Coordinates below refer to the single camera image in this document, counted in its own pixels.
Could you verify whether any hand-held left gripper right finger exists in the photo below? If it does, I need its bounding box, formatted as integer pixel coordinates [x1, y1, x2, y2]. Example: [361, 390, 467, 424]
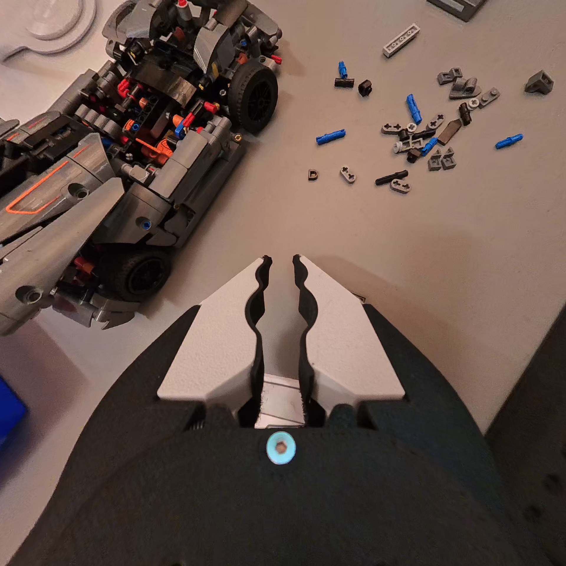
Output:
[291, 254, 407, 428]

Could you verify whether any grey lego slope brick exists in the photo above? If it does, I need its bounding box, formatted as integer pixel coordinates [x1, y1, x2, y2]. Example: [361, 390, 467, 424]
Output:
[525, 70, 555, 94]

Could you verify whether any blue storage bin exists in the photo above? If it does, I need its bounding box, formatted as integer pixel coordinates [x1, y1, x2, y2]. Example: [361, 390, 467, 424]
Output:
[0, 376, 28, 448]

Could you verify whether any white adjustable stand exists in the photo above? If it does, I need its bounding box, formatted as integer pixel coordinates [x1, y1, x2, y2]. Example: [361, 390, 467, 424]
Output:
[0, 0, 98, 63]

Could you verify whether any pile of small lego pieces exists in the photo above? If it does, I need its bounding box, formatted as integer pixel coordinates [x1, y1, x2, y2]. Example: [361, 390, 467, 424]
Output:
[307, 61, 501, 195]

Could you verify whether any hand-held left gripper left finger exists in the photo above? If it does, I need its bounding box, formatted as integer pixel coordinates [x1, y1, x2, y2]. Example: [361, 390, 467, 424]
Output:
[157, 255, 274, 428]

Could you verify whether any grey lego car model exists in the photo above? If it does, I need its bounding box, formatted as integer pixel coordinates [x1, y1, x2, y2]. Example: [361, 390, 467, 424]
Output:
[0, 0, 284, 337]

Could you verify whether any grey lego tile assembly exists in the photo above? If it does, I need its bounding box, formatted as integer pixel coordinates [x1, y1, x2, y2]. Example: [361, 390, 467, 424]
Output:
[427, 0, 488, 23]

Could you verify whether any light grey studded lego plate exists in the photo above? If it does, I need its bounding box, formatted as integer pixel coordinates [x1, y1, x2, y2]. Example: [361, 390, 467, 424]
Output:
[382, 23, 422, 58]

